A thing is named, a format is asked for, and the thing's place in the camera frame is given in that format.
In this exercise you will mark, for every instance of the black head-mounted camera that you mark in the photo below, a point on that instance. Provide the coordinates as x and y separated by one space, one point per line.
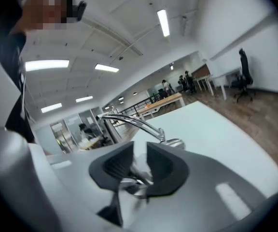
81 10

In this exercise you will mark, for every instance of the rectangular ceiling light panel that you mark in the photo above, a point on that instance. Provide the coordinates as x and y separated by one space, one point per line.
47 65
51 107
106 68
163 23
84 99

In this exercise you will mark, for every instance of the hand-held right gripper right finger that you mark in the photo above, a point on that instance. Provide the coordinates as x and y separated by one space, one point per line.
201 178

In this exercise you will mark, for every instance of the yellow round table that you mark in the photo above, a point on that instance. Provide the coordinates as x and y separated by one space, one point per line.
90 144

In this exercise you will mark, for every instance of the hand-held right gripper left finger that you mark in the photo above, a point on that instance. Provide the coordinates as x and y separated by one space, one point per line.
76 178

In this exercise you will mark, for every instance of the black headrest office chair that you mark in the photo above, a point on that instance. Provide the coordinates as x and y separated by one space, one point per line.
245 66

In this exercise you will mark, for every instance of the person's black clothing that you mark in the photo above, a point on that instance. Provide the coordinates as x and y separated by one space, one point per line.
8 52

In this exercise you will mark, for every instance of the glass office partition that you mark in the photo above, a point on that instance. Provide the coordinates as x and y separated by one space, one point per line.
69 127

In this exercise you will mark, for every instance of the wooden top table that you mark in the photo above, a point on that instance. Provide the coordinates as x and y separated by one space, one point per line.
168 100

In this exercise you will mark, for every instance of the person's head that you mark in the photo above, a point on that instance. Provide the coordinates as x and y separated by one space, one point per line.
40 20

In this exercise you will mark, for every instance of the long white desk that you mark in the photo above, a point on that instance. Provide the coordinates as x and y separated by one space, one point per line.
226 75

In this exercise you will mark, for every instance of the white rectangular table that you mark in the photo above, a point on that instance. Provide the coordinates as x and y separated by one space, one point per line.
213 129

